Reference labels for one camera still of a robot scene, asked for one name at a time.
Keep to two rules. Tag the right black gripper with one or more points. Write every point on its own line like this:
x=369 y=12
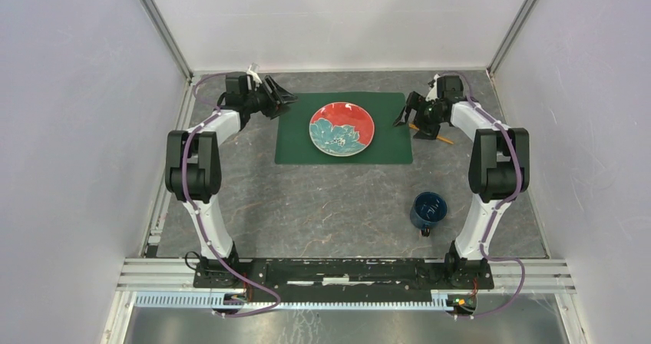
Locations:
x=427 y=131

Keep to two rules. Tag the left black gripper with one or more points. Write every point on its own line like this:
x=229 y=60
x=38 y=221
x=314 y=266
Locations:
x=275 y=107

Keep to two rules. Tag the green rectangular placemat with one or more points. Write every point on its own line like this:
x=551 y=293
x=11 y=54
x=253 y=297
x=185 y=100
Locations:
x=389 y=145

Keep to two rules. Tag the red teal floral plate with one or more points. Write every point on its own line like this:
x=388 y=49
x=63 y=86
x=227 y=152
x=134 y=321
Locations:
x=341 y=129

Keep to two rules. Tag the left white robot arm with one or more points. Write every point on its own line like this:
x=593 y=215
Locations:
x=193 y=172

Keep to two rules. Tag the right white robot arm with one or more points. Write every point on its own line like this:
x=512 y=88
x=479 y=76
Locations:
x=498 y=169

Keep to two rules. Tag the yellow pencil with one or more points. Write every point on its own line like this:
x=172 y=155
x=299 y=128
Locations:
x=445 y=139

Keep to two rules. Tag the dark blue mug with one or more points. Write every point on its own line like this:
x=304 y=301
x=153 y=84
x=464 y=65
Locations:
x=426 y=211

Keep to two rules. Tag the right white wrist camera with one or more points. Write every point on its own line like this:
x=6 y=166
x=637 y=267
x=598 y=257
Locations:
x=433 y=95

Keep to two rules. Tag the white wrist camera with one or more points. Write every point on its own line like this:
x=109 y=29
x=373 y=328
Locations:
x=433 y=95
x=252 y=71

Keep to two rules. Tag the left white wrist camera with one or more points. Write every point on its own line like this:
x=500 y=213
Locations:
x=252 y=71

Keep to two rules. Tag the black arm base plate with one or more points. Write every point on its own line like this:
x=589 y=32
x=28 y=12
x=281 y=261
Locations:
x=351 y=280

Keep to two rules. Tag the aluminium frame rail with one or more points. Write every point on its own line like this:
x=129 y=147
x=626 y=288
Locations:
x=542 y=276

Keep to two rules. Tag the blue slotted cable duct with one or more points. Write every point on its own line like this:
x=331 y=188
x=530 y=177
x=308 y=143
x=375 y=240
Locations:
x=236 y=302

